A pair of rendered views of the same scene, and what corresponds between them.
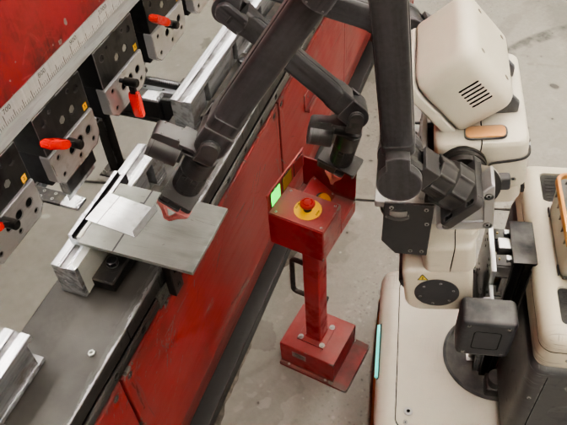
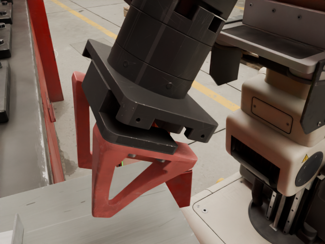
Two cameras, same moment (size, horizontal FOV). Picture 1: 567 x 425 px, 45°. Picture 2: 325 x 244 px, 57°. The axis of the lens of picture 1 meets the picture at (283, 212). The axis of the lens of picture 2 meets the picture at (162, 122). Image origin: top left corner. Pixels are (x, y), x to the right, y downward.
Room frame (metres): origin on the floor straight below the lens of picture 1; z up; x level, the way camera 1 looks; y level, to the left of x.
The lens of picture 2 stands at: (0.78, 0.30, 1.23)
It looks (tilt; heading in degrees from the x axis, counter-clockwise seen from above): 34 degrees down; 315
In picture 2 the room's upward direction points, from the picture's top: straight up
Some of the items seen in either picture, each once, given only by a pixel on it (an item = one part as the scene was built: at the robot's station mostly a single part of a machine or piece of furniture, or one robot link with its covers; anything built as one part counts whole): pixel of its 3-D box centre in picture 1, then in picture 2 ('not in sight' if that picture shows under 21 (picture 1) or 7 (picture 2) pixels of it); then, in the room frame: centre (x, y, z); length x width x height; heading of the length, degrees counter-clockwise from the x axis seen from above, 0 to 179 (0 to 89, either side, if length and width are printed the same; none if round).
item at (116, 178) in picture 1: (99, 207); not in sight; (1.03, 0.40, 0.99); 0.20 x 0.03 x 0.03; 157
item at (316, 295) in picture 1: (315, 284); not in sight; (1.21, -0.08, 0.39); 0.05 x 0.05 x 0.54; 58
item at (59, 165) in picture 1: (51, 126); not in sight; (0.99, 0.42, 1.26); 0.15 x 0.09 x 0.17; 157
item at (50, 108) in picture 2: (313, 91); (50, 106); (1.89, -0.14, 0.59); 0.15 x 0.02 x 0.07; 157
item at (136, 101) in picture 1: (132, 97); not in sight; (1.13, 0.29, 1.20); 0.04 x 0.02 x 0.10; 67
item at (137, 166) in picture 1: (113, 215); not in sight; (1.06, 0.39, 0.92); 0.39 x 0.06 x 0.10; 157
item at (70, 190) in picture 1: (76, 167); not in sight; (1.01, 0.41, 1.13); 0.10 x 0.02 x 0.10; 157
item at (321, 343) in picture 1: (316, 331); not in sight; (1.21, -0.08, 0.13); 0.10 x 0.10 x 0.01; 58
